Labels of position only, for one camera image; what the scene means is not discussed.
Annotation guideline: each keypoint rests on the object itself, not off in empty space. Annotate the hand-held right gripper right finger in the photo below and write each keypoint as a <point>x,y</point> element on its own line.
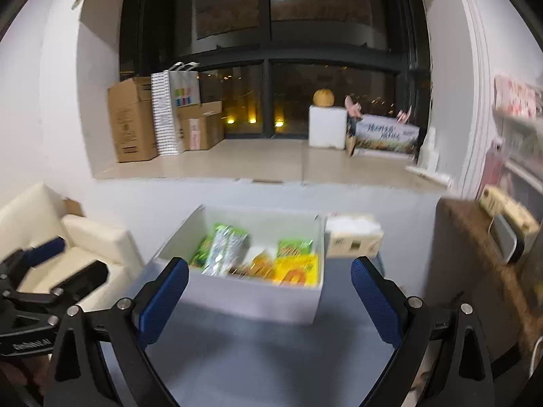
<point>377,305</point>

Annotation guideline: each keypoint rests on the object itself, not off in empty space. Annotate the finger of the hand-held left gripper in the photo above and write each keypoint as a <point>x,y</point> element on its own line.
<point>44,249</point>
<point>80,277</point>

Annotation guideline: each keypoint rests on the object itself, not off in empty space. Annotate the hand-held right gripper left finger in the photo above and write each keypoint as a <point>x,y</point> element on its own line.
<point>163,301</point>

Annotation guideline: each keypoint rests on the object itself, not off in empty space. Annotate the yellow snack pouch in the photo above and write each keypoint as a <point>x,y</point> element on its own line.
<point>297,271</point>

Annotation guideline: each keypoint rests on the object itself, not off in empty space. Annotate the white storage box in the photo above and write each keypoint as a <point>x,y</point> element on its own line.
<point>254,301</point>

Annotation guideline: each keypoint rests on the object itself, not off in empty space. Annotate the yellow orange snack packet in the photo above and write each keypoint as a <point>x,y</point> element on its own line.
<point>256,268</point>

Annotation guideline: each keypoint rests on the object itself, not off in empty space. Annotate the cream sofa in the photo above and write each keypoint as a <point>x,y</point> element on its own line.
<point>106,241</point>

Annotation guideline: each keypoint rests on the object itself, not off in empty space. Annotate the beige tissue box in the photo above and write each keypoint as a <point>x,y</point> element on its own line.
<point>352,237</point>

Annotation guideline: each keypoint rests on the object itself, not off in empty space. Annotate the silver green snack packet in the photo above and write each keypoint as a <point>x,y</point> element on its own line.
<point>225,248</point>

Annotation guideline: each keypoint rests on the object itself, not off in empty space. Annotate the brown wooden side table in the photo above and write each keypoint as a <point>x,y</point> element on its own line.
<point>475,271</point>

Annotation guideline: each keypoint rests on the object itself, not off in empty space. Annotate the grey tablet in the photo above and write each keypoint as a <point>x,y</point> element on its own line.
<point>505,239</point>

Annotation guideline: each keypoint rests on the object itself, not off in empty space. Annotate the large cardboard box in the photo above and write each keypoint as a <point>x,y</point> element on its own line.
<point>131,123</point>

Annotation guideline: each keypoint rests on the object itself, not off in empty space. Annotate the cream plastic device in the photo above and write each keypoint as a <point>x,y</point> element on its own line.
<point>509,207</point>

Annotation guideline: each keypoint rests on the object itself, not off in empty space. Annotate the printed flat box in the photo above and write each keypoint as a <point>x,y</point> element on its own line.
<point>386,135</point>

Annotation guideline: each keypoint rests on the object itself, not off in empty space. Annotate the small cardboard box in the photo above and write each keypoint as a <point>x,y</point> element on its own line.
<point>203,129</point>

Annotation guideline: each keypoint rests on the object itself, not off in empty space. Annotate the patterned paper bag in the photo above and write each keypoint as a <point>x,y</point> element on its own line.
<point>163,114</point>

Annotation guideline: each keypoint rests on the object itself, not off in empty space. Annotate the white foam box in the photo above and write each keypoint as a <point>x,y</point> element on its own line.
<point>326,127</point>

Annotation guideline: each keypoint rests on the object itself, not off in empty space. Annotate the pink toy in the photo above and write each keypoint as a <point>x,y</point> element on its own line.
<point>405,116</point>
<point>354,108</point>

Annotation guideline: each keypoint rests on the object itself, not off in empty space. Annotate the white paper bag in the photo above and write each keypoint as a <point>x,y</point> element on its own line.
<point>184,89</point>

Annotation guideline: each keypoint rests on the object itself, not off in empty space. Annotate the yellow pomelo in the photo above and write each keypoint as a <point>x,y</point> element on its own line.
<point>323,97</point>

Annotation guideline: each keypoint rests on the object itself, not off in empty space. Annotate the clear storage drawers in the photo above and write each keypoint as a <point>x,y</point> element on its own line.
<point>517,135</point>

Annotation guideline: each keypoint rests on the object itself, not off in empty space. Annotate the black window frame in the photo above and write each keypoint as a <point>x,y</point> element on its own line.
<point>267,93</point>

